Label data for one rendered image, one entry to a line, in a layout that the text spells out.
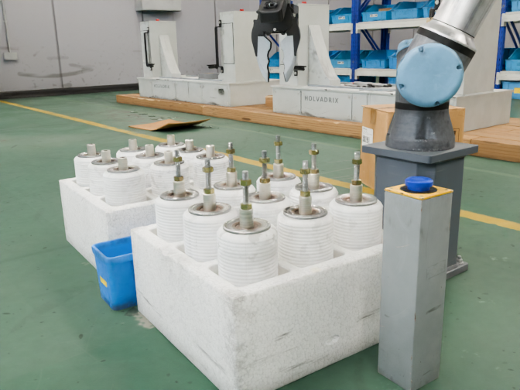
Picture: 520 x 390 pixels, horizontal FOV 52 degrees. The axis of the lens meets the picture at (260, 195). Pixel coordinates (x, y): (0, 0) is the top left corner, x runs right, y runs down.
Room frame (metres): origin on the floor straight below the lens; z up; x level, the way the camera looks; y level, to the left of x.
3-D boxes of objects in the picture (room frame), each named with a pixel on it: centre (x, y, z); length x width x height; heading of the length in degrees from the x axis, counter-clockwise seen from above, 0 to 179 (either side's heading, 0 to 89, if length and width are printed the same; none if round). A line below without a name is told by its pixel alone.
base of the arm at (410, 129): (1.20, -0.36, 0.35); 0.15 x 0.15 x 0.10
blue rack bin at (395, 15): (6.33, -1.81, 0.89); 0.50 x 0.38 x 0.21; 129
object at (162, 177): (1.30, 0.22, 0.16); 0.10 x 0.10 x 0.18
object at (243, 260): (0.80, 0.02, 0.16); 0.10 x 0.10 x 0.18
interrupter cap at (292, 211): (0.86, -0.08, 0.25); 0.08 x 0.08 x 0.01
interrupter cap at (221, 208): (0.89, 0.09, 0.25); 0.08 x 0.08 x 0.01
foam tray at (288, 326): (0.96, -0.01, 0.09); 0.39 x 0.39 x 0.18; 34
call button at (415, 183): (0.76, -0.23, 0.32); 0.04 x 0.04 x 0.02
